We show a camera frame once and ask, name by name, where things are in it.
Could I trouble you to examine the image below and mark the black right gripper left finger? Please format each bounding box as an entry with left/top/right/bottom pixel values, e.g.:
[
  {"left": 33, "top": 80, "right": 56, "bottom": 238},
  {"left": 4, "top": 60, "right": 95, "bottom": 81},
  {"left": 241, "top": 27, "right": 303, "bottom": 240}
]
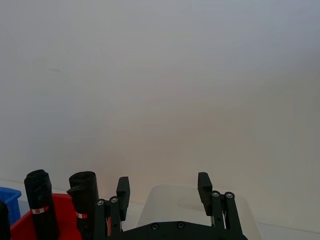
[{"left": 93, "top": 176, "right": 131, "bottom": 240}]

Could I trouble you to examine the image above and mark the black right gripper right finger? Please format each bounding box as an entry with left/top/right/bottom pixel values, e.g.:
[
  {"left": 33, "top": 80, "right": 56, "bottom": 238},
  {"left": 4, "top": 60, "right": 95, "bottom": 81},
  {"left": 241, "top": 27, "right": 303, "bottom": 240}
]
[{"left": 197, "top": 171, "right": 244, "bottom": 236}]

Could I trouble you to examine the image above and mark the black bag roll, red label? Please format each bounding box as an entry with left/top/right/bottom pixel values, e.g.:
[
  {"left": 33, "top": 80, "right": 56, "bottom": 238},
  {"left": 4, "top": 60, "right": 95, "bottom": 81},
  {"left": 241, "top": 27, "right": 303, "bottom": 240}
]
[
  {"left": 23, "top": 169, "right": 60, "bottom": 240},
  {"left": 66, "top": 170, "right": 101, "bottom": 240},
  {"left": 0, "top": 199, "right": 12, "bottom": 240}
]

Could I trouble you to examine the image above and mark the translucent white plastic bin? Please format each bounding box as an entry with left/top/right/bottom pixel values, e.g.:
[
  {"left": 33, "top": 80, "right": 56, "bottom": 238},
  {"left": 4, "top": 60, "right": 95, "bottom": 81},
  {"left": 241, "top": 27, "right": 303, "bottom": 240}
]
[{"left": 135, "top": 183, "right": 264, "bottom": 240}]

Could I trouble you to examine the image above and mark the red plastic bin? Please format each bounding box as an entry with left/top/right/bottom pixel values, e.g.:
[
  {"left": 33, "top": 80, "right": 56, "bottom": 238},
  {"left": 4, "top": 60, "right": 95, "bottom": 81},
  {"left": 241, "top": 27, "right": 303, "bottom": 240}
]
[{"left": 9, "top": 193, "right": 101, "bottom": 240}]

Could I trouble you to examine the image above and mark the blue plastic bin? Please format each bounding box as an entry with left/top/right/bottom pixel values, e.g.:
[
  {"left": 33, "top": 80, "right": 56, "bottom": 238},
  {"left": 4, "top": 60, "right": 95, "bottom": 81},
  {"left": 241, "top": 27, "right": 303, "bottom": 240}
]
[{"left": 0, "top": 186, "right": 22, "bottom": 226}]

